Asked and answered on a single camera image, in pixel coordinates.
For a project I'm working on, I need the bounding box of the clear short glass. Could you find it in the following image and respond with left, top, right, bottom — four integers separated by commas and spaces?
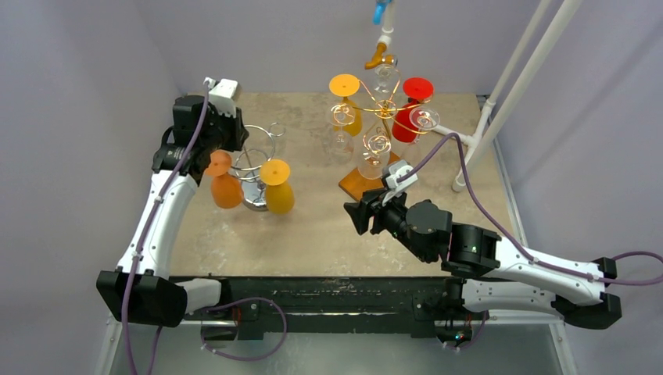
371, 63, 400, 100
356, 125, 392, 180

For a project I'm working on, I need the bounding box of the yellow plastic goblet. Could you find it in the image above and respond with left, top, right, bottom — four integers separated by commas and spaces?
260, 159, 295, 214
328, 73, 363, 137

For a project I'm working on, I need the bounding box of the white pvc pipe frame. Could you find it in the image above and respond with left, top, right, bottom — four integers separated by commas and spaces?
378, 0, 586, 194

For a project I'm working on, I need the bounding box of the orange plastic goblet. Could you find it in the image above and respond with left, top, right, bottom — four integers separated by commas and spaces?
204, 150, 244, 209

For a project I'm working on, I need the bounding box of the red plastic wine glass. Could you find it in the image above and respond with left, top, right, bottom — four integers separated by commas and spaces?
392, 77, 435, 144

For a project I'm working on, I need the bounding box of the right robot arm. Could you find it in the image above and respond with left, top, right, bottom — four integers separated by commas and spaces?
343, 190, 622, 330

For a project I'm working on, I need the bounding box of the clear wine glass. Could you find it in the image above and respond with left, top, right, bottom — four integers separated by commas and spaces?
326, 102, 356, 164

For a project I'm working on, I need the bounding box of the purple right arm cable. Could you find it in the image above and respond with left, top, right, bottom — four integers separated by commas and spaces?
396, 132, 663, 353

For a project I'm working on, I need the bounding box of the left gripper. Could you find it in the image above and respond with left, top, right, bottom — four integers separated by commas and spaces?
200, 102, 248, 153

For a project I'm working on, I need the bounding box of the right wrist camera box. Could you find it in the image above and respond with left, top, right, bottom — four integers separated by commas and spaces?
382, 159, 418, 206

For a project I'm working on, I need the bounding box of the gold rack with wooden base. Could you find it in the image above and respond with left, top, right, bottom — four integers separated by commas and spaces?
327, 65, 439, 199

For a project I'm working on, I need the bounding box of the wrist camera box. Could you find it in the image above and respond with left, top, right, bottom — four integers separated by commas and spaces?
382, 159, 418, 206
204, 77, 242, 117

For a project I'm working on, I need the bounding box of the brass faucet with blue handle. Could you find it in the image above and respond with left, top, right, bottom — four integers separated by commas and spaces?
364, 0, 397, 70

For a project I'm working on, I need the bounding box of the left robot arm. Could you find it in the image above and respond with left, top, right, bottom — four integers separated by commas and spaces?
96, 94, 249, 327

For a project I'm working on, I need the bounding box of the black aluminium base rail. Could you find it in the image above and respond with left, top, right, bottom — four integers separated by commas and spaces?
107, 277, 563, 343

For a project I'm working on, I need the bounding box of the chrome wine glass rack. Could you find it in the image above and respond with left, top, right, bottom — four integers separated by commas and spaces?
231, 122, 286, 212

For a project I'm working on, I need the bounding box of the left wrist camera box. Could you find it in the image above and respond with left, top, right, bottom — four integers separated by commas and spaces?
204, 77, 242, 117

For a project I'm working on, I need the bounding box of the clear tall flute glass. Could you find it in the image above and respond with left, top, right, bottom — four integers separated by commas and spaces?
400, 105, 440, 166

